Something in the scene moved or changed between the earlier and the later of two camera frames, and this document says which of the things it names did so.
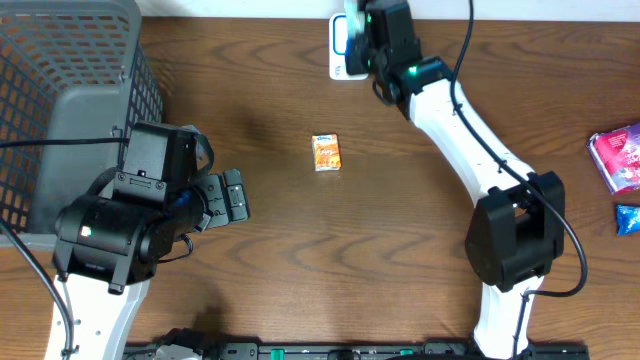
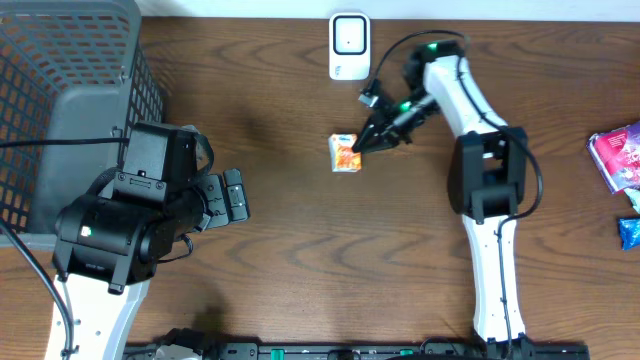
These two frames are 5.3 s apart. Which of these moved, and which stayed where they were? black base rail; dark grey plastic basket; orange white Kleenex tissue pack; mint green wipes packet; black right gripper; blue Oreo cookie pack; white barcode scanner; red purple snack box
Moved: mint green wipes packet; orange white Kleenex tissue pack; blue Oreo cookie pack; black right gripper
Stayed: black base rail; dark grey plastic basket; white barcode scanner; red purple snack box
